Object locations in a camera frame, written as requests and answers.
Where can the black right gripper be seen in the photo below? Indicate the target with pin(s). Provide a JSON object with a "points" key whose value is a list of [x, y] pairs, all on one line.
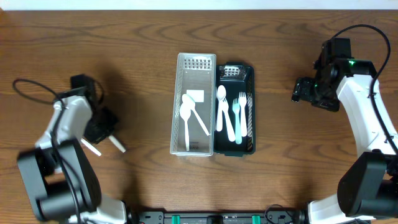
{"points": [[301, 91]]}

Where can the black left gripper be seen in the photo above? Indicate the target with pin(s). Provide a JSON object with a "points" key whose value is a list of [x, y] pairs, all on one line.
{"points": [[95, 135]]}

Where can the white plastic spoon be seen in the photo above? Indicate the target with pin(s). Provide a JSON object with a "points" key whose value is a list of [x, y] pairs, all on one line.
{"points": [[221, 94], [117, 143], [90, 147]]}

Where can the white plastic fork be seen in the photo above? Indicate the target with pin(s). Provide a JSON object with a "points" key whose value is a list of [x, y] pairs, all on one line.
{"points": [[229, 127], [242, 103]]}

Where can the pale green plastic fork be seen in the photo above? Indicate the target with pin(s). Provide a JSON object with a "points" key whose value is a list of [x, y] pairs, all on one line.
{"points": [[237, 131]]}

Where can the white plastic utensil handle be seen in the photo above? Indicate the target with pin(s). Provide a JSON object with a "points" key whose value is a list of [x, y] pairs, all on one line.
{"points": [[191, 103], [185, 113]]}

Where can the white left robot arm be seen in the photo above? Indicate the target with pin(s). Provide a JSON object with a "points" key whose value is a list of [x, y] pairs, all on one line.
{"points": [[59, 180]]}

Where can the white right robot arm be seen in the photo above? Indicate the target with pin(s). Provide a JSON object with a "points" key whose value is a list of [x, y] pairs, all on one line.
{"points": [[368, 190]]}

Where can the black perforated plastic basket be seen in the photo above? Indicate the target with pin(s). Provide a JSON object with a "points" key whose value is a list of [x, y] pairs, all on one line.
{"points": [[237, 77]]}

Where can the clear perforated plastic basket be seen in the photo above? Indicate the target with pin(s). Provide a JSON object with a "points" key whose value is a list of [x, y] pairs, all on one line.
{"points": [[195, 76]]}

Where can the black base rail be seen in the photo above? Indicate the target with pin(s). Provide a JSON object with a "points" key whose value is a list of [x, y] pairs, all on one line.
{"points": [[272, 215]]}

